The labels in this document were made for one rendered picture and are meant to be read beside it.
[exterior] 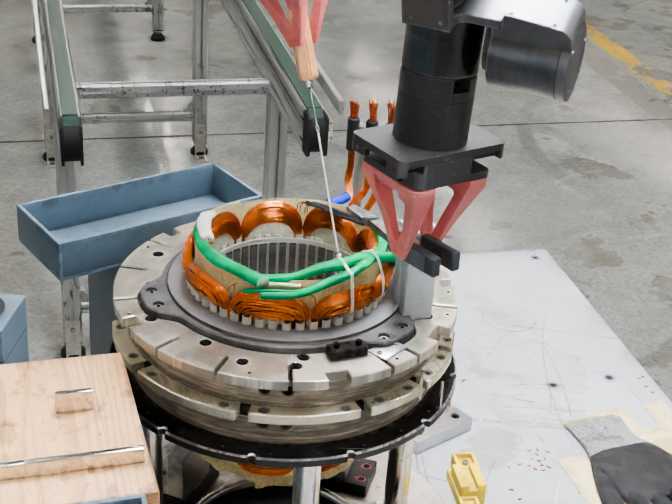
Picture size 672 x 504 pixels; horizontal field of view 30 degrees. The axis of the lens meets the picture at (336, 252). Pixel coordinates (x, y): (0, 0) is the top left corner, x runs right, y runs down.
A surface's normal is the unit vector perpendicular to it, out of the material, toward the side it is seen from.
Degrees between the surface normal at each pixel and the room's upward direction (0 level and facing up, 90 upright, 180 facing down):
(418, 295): 90
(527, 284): 0
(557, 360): 0
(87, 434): 0
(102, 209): 90
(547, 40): 113
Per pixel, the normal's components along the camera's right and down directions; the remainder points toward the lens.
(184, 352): 0.06, -0.89
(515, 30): -0.39, 0.72
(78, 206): 0.59, 0.40
